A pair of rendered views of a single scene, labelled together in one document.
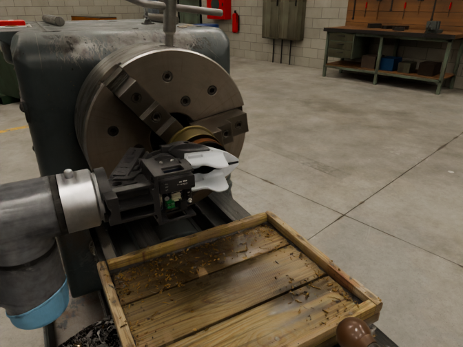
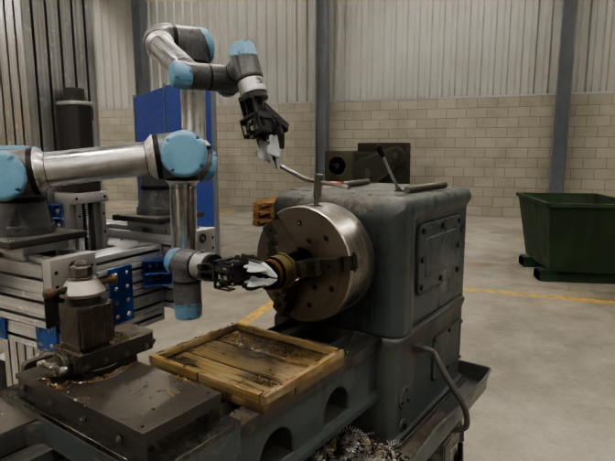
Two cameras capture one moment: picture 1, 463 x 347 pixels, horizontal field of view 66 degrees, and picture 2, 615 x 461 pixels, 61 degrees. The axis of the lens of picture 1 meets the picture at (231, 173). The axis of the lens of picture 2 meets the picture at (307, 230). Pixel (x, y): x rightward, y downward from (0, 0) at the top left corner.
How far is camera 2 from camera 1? 1.13 m
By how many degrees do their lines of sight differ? 63
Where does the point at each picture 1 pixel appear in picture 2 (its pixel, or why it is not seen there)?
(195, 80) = (315, 230)
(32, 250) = (179, 277)
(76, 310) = not seen: hidden behind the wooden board
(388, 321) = not seen: outside the picture
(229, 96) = (338, 246)
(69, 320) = not seen: hidden behind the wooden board
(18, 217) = (178, 260)
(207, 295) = (239, 355)
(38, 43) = (285, 197)
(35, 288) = (178, 295)
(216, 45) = (387, 211)
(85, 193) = (198, 260)
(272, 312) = (238, 373)
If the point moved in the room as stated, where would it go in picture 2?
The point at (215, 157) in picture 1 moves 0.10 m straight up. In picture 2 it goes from (259, 268) to (258, 227)
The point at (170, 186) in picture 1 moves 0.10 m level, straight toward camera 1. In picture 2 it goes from (219, 269) to (180, 274)
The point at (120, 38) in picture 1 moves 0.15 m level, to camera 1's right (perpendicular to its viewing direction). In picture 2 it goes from (327, 198) to (352, 203)
